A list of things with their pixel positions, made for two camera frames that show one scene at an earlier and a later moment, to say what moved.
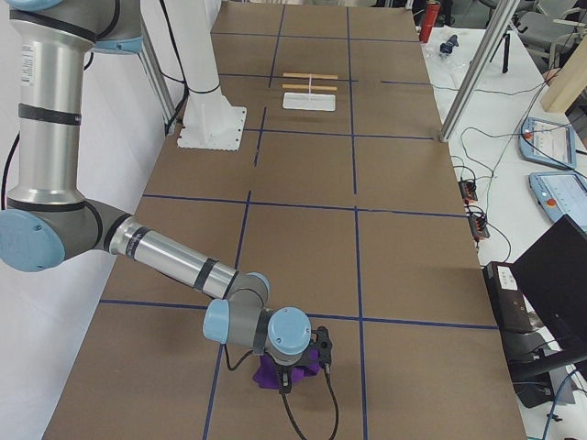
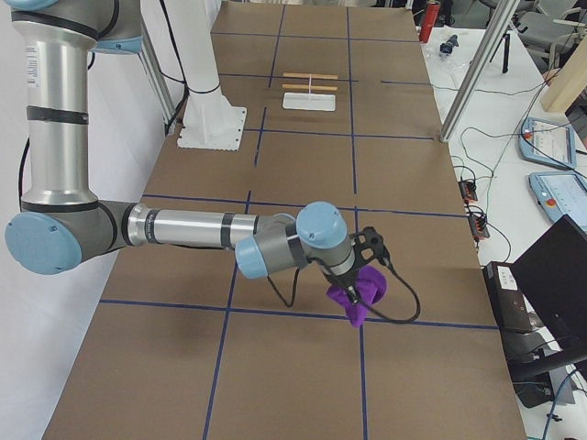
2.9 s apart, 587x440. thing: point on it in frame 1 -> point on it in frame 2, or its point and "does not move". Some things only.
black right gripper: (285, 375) -> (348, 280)
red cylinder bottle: (429, 17) does not move
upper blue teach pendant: (548, 142) does not move
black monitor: (551, 272) does not move
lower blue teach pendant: (559, 193) does not move
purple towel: (268, 374) -> (371, 285)
